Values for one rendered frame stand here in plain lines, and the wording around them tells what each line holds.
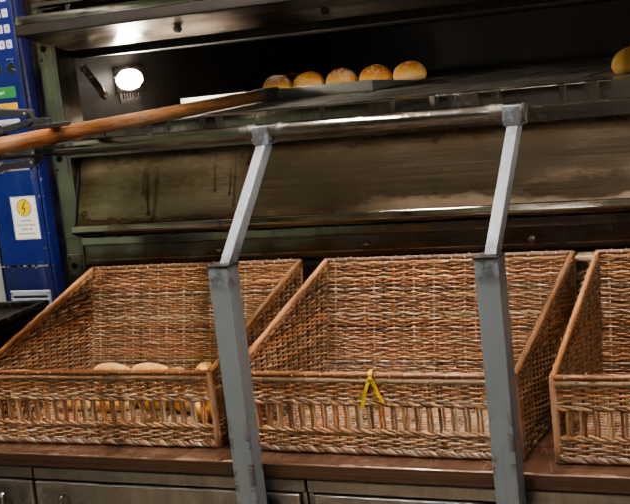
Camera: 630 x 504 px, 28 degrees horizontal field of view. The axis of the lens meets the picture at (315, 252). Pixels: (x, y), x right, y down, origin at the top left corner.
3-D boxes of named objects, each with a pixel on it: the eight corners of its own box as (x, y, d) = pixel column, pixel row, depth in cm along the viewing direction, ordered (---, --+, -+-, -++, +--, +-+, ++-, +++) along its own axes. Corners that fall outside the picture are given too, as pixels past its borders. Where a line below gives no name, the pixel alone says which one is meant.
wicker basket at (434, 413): (336, 378, 278) (322, 255, 273) (590, 381, 253) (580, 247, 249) (232, 452, 234) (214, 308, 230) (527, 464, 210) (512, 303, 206)
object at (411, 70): (390, 82, 356) (388, 63, 355) (397, 81, 362) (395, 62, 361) (423, 79, 352) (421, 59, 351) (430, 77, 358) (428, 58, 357)
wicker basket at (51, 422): (106, 377, 302) (90, 264, 298) (321, 377, 280) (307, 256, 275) (-21, 443, 258) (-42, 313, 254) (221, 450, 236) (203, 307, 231)
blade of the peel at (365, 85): (373, 90, 314) (372, 79, 314) (181, 109, 336) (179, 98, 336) (417, 80, 347) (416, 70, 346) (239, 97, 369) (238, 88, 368)
